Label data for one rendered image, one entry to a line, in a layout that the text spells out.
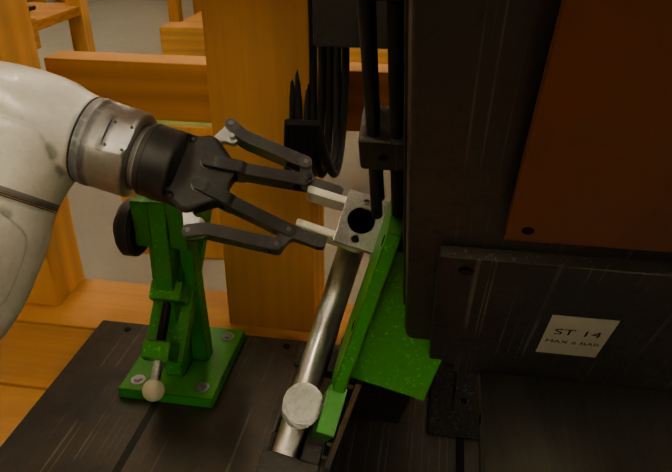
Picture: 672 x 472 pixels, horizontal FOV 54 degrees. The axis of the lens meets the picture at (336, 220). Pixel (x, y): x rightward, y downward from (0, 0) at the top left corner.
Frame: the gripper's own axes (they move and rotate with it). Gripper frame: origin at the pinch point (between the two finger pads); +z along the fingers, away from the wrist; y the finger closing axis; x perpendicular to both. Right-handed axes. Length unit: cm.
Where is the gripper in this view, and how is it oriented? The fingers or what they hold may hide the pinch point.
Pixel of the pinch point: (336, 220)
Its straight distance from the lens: 65.6
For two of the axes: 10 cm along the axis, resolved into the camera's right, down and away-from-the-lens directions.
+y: 3.1, -9.1, 2.8
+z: 9.5, 3.1, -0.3
